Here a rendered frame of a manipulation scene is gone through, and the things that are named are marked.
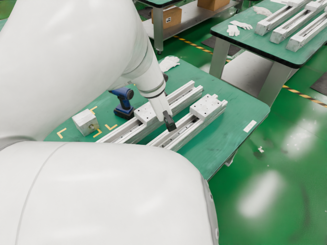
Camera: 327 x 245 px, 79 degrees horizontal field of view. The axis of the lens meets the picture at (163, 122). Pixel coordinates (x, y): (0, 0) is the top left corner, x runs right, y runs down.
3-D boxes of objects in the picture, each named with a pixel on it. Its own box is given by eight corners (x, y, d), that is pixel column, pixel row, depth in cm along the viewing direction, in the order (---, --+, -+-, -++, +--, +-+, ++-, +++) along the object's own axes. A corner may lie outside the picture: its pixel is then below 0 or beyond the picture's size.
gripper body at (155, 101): (136, 83, 63) (148, 106, 71) (145, 101, 56) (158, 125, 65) (157, 72, 63) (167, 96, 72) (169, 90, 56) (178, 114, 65)
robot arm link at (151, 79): (135, 96, 56) (166, 84, 55) (112, 56, 46) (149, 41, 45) (132, 78, 61) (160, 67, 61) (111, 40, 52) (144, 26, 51)
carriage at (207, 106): (203, 125, 111) (205, 117, 106) (188, 114, 117) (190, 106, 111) (220, 111, 118) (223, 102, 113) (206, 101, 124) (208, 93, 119)
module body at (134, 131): (98, 171, 99) (93, 162, 93) (88, 158, 104) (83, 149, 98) (201, 96, 135) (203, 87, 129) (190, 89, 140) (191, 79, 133)
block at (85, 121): (86, 139, 112) (81, 129, 105) (77, 128, 117) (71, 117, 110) (102, 130, 117) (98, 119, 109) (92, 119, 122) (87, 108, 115)
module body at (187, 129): (120, 199, 90) (117, 191, 84) (108, 183, 95) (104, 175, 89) (224, 111, 126) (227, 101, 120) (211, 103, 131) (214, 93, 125)
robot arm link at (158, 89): (133, 79, 61) (136, 86, 63) (140, 95, 55) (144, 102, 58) (157, 67, 61) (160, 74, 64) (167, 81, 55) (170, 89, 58)
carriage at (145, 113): (147, 130, 109) (146, 121, 104) (135, 119, 114) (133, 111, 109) (168, 115, 116) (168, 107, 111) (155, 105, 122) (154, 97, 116)
